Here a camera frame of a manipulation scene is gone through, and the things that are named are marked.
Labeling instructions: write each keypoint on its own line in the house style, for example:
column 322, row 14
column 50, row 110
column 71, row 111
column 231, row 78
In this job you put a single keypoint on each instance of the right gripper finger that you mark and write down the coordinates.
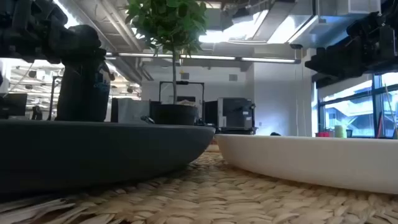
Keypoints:
column 312, row 66
column 348, row 57

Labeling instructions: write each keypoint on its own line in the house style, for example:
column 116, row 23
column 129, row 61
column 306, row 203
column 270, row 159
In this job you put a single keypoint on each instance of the linear ceiling light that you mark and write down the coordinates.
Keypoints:
column 143, row 55
column 267, row 59
column 208, row 57

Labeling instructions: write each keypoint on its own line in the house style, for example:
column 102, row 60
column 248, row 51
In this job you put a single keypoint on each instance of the grey box cabinet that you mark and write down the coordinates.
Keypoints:
column 130, row 110

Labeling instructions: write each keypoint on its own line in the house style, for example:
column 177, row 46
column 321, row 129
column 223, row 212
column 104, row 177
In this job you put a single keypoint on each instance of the small red box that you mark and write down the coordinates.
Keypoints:
column 322, row 134

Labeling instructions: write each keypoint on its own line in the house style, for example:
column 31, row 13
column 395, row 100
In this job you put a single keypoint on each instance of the black computer monitor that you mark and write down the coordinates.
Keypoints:
column 12, row 105

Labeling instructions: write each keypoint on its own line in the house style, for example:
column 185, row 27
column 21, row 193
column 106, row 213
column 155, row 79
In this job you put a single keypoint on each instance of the light green cylinder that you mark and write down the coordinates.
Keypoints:
column 339, row 131

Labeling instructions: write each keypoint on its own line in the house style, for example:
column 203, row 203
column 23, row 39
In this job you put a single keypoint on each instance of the green plant in black pot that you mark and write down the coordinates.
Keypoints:
column 174, row 28

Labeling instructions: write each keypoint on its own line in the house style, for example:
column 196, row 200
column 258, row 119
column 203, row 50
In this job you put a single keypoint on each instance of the small dark cup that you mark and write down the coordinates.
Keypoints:
column 349, row 133

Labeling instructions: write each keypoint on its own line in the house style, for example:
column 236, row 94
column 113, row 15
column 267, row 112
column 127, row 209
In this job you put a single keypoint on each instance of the grey printer cabinet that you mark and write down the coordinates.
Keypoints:
column 236, row 115

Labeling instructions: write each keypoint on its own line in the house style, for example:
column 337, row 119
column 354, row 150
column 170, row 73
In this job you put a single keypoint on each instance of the white round plate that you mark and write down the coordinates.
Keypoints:
column 311, row 161

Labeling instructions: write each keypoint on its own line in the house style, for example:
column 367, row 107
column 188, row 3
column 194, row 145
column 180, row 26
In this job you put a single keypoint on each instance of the black round plate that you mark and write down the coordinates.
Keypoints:
column 93, row 155

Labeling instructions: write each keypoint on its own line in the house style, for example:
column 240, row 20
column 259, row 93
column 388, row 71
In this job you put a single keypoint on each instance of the silver air duct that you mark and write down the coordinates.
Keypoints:
column 311, row 25

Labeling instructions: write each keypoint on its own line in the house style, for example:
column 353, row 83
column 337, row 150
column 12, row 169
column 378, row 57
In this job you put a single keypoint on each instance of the black rolling frame stand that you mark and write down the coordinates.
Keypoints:
column 182, row 82

